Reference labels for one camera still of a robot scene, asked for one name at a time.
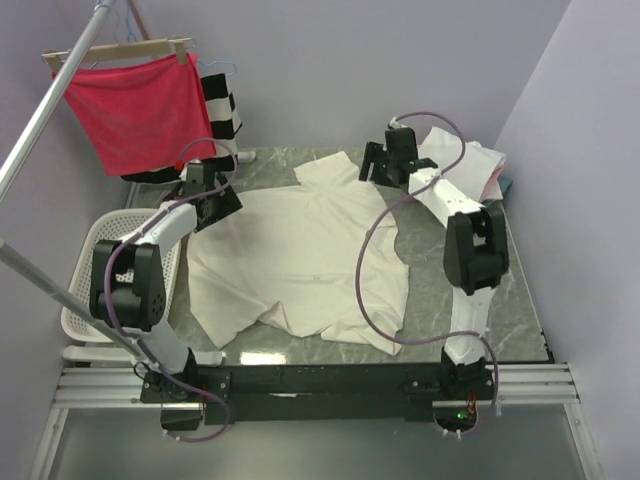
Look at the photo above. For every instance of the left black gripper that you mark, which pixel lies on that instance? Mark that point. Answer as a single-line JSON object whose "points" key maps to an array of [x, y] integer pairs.
{"points": [[228, 204]]}

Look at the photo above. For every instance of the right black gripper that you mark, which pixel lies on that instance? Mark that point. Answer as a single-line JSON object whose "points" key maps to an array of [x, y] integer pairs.
{"points": [[373, 154]]}

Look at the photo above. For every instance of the cream white t shirt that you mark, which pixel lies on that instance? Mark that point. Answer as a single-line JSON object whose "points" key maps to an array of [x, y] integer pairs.
{"points": [[288, 257]]}

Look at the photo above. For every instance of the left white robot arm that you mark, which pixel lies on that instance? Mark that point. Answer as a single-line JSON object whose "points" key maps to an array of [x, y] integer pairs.
{"points": [[128, 289]]}

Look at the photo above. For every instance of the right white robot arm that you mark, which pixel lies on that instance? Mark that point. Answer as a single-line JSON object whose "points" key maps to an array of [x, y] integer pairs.
{"points": [[475, 252]]}

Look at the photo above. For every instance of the black white striped cloth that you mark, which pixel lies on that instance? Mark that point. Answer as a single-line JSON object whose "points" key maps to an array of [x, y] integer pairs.
{"points": [[225, 125]]}

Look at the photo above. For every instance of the red hanging towel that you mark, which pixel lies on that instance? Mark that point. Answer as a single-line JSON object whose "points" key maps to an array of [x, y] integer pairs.
{"points": [[139, 118]]}

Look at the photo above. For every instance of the folded white t shirt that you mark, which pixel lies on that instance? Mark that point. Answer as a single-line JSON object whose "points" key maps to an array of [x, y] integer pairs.
{"points": [[471, 174]]}

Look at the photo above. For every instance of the folded blue t shirt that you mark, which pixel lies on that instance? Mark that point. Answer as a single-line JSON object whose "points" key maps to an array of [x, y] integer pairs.
{"points": [[505, 183]]}

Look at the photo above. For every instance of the wooden clip hanger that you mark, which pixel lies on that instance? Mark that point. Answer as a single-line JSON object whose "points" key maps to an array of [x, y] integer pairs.
{"points": [[152, 49]]}

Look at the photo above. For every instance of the silver clothes rack pole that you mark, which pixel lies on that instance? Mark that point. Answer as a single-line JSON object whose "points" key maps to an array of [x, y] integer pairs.
{"points": [[38, 121]]}

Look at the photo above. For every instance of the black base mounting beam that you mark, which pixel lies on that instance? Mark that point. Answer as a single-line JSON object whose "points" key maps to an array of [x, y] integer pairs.
{"points": [[228, 395]]}

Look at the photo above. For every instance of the blue wire hanger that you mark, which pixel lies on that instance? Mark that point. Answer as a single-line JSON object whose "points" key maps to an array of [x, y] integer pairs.
{"points": [[226, 67]]}

